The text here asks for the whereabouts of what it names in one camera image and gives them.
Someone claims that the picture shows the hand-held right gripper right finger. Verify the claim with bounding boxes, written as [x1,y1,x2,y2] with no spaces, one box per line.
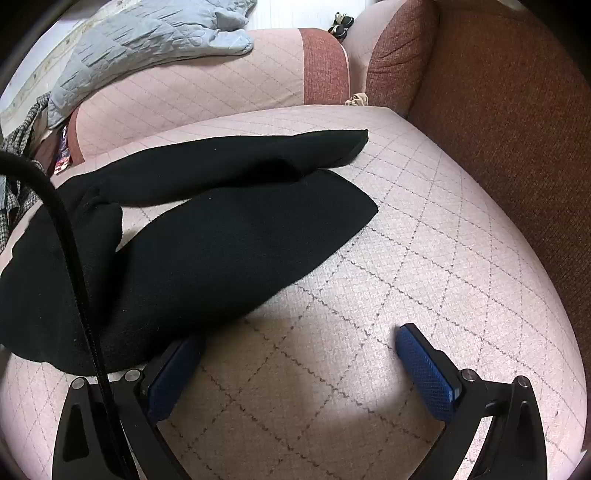
[396,323,548,480]

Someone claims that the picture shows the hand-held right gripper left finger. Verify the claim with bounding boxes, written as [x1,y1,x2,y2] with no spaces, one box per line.
[53,337,205,480]

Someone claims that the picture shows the black pants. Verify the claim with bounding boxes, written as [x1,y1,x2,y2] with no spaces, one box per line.
[0,129,379,377]

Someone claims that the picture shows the pink quilted seat cover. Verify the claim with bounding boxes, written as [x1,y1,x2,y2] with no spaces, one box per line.
[0,105,583,480]

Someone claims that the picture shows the colourful snack packet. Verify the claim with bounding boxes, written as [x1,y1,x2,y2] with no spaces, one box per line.
[53,124,75,175]

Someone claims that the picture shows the red-brown sofa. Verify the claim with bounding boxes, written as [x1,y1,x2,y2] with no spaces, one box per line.
[0,0,591,480]

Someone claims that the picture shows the black and white checked cloth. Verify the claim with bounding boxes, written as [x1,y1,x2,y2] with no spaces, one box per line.
[0,92,51,250]

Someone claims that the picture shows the pink quilted armrest cover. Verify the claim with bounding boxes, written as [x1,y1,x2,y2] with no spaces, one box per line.
[69,28,308,163]

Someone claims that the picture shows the grey quilted blanket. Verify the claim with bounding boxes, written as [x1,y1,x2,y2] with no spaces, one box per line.
[46,0,257,130]

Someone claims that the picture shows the pink quilted backrest cover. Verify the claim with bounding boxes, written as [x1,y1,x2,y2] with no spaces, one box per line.
[342,0,426,95]

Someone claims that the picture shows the pair of black shoes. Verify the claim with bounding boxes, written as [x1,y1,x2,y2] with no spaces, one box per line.
[328,13,355,40]

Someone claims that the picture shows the black cable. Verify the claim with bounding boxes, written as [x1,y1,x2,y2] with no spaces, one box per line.
[0,151,122,480]

